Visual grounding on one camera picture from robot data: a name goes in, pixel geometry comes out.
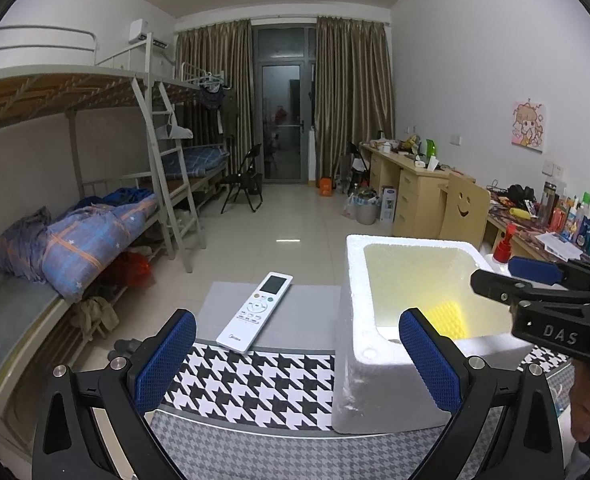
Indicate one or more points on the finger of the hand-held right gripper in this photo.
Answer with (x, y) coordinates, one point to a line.
(535, 268)
(495, 282)

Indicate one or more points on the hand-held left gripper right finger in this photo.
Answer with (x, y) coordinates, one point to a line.
(431, 360)

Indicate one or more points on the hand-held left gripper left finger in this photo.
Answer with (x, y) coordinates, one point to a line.
(167, 360)

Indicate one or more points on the white foam box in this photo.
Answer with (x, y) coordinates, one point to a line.
(375, 375)

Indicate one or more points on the person's right hand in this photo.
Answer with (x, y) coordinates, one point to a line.
(584, 400)

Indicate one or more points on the white paper sheet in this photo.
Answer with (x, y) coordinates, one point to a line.
(557, 245)

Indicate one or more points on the white bottle with red pump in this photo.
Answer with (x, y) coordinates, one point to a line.
(505, 247)

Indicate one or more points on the yellow sponge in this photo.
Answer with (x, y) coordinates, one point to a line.
(447, 321)

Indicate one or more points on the dark slippers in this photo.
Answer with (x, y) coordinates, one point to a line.
(122, 349)

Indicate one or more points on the yellow tube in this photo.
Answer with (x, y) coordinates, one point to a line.
(520, 213)

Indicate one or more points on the wooden desk with patterned cloth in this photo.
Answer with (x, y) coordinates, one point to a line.
(500, 220)

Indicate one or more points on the row of toiletry bottles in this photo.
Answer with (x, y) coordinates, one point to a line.
(575, 220)

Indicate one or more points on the black bag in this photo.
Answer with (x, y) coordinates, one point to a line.
(520, 193)

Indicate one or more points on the wooden chair with smiley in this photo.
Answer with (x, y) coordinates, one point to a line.
(462, 210)

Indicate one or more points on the olive cloth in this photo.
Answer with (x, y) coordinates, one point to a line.
(95, 312)

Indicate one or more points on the houndstooth tablecloth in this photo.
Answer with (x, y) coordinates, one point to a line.
(255, 390)

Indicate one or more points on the red bag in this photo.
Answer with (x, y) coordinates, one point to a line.
(135, 267)

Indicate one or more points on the white remote control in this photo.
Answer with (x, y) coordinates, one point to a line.
(255, 312)

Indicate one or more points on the wooden desk with drawers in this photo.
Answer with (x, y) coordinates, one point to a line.
(415, 195)

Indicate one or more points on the white and blue carton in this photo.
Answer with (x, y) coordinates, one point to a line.
(388, 205)

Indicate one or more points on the blue plaid quilt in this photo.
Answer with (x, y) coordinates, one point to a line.
(90, 240)

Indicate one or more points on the white bucket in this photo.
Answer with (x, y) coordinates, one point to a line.
(365, 210)

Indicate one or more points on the green bag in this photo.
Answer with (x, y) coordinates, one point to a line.
(429, 147)

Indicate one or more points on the grey mattress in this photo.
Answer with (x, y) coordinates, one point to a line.
(10, 320)

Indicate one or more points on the metal bed ladder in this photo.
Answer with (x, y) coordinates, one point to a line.
(167, 170)

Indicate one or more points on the metal bunk bed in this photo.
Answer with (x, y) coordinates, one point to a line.
(75, 90)
(195, 170)

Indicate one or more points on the orange container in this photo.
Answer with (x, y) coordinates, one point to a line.
(325, 186)

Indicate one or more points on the black folding chair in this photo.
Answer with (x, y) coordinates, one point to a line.
(245, 177)

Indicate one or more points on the blue bedding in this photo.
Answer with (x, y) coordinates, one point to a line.
(197, 159)

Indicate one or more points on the white clothes hanger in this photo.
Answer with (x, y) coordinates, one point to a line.
(175, 131)

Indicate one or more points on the brown curtain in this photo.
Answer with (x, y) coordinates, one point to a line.
(210, 65)
(352, 85)

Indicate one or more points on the hanging dark clothes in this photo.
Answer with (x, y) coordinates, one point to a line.
(217, 102)

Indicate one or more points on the glass balcony door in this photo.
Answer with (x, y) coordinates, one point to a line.
(282, 110)

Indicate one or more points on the white air conditioner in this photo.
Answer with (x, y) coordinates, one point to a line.
(142, 32)

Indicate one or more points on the cartoon wall poster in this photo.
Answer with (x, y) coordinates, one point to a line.
(529, 126)

